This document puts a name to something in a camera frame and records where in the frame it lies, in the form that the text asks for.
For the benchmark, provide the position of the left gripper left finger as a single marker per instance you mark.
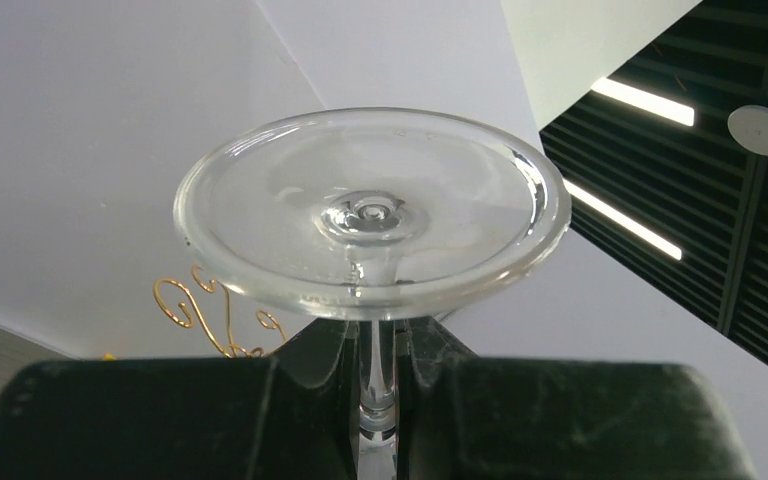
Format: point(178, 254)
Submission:
point(287, 415)

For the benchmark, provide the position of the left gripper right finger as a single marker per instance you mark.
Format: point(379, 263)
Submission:
point(464, 416)

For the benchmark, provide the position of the clear glass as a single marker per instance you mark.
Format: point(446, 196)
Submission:
point(372, 215)

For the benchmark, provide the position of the white ceiling disc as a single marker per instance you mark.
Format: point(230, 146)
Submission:
point(748, 126)

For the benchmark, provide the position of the gold wire glass rack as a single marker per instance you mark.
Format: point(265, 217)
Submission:
point(203, 304)

